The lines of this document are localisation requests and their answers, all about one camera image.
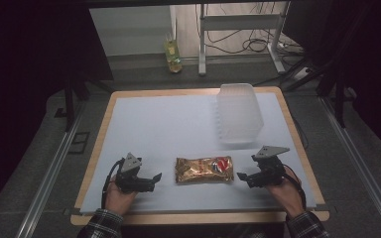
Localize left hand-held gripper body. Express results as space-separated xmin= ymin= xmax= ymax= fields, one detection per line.
xmin=114 ymin=152 xmax=156 ymax=194

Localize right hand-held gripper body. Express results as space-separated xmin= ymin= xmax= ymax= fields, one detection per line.
xmin=248 ymin=145 xmax=291 ymax=189

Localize golden snack packet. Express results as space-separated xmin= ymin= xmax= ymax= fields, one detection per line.
xmin=175 ymin=155 xmax=235 ymax=184

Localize translucent plastic container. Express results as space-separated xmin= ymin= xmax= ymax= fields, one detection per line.
xmin=214 ymin=82 xmax=265 ymax=144

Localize person's left hand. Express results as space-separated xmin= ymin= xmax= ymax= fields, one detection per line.
xmin=104 ymin=178 xmax=139 ymax=216

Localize person's right hand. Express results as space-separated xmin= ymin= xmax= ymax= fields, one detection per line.
xmin=265 ymin=168 xmax=308 ymax=219

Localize pale blue table mat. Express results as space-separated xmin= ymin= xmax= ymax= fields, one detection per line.
xmin=79 ymin=91 xmax=318 ymax=214

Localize black metal stand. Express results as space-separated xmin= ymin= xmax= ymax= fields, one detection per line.
xmin=282 ymin=58 xmax=358 ymax=129
xmin=54 ymin=73 xmax=113 ymax=134

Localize white power strip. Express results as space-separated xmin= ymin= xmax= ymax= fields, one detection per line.
xmin=292 ymin=66 xmax=313 ymax=82

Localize bottle of yellow liquid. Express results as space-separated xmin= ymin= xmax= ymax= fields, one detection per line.
xmin=163 ymin=32 xmax=184 ymax=74

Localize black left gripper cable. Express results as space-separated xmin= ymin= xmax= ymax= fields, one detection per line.
xmin=100 ymin=158 xmax=126 ymax=210

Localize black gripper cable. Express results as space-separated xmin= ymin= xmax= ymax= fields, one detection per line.
xmin=282 ymin=163 xmax=308 ymax=210
xmin=100 ymin=158 xmax=126 ymax=210

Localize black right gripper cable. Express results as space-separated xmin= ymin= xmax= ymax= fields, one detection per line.
xmin=282 ymin=163 xmax=308 ymax=210

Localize aluminium floor rail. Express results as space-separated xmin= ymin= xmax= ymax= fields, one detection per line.
xmin=15 ymin=100 xmax=87 ymax=238
xmin=319 ymin=96 xmax=381 ymax=238

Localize black floor cables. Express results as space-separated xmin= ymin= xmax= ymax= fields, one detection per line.
xmin=194 ymin=3 xmax=304 ymax=58

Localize white metal desk frame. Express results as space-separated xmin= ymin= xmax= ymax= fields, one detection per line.
xmin=197 ymin=2 xmax=292 ymax=76

